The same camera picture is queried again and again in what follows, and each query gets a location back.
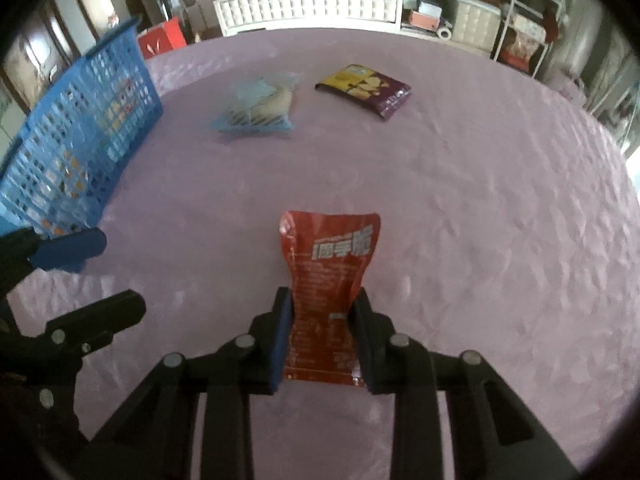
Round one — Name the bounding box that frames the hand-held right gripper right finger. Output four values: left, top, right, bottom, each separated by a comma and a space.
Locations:
350, 287, 581, 480

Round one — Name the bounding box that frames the red cardboard box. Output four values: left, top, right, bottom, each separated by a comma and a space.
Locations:
137, 17, 187, 60

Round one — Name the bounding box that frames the blue plastic basket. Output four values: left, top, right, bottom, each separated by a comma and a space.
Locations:
0, 16, 164, 241

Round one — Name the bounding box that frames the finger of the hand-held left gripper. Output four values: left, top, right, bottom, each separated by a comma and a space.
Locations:
0, 227, 108, 301
10, 290, 147, 387

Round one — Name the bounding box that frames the clear blue cracker packet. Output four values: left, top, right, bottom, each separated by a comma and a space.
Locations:
209, 74, 303, 137

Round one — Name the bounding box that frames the pink quilted blanket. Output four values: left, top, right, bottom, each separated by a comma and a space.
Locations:
0, 27, 636, 480

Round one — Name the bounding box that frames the purple yellow chip bag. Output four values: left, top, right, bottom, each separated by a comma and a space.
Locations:
314, 63, 413, 122

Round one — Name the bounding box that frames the white tufted cabinet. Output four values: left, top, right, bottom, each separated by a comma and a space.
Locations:
214, 0, 502, 57

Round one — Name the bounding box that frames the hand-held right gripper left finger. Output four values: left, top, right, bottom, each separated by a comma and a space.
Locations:
75, 287, 294, 480

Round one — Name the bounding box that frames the white metal shelf rack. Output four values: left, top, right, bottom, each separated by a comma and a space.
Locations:
492, 0, 567, 78

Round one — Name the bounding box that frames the red snack packet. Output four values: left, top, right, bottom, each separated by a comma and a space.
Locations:
278, 210, 382, 388

